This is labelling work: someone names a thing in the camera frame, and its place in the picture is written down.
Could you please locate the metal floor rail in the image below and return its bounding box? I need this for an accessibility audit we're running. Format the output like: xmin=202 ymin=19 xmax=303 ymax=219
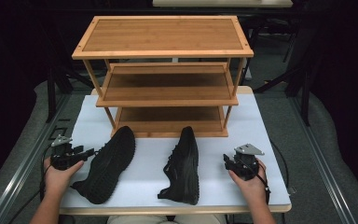
xmin=288 ymin=95 xmax=358 ymax=224
xmin=0 ymin=92 xmax=73 ymax=224

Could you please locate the black floor socket frame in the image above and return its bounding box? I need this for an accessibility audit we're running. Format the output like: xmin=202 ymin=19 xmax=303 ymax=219
xmin=48 ymin=117 xmax=72 ymax=141

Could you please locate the black knit sneaker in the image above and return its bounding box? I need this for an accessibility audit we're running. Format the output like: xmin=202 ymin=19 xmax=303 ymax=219
xmin=70 ymin=125 xmax=137 ymax=205

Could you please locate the person's left hand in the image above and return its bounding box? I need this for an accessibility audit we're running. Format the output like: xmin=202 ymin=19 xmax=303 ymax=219
xmin=43 ymin=157 xmax=85 ymax=196

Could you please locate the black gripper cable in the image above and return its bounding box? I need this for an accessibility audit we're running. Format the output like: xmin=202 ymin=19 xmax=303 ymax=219
xmin=254 ymin=166 xmax=296 ymax=205
xmin=7 ymin=144 xmax=53 ymax=224

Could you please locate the person's right hand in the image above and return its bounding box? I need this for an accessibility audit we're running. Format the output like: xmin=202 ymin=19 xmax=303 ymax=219
xmin=228 ymin=158 xmax=270 ymax=203

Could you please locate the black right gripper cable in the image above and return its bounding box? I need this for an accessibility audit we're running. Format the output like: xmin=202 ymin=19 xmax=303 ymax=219
xmin=254 ymin=166 xmax=296 ymax=205

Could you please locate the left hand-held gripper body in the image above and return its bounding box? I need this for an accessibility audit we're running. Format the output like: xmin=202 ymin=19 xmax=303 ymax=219
xmin=49 ymin=133 xmax=86 ymax=171

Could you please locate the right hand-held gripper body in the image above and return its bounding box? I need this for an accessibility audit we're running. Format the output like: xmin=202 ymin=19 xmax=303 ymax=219
xmin=233 ymin=143 xmax=266 ymax=182

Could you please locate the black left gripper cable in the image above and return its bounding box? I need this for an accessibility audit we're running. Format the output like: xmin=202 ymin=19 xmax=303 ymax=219
xmin=7 ymin=144 xmax=53 ymax=224

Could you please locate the bamboo three-tier shoe rack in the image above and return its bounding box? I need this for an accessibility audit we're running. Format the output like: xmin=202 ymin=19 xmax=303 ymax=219
xmin=71 ymin=15 xmax=255 ymax=139

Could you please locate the black mesh lace-up sneaker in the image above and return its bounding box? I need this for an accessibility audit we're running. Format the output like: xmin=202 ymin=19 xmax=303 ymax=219
xmin=157 ymin=125 xmax=200 ymax=206

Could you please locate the black metal stand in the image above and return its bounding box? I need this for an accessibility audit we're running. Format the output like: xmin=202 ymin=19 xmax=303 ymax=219
xmin=253 ymin=55 xmax=313 ymax=127
xmin=45 ymin=59 xmax=96 ymax=123

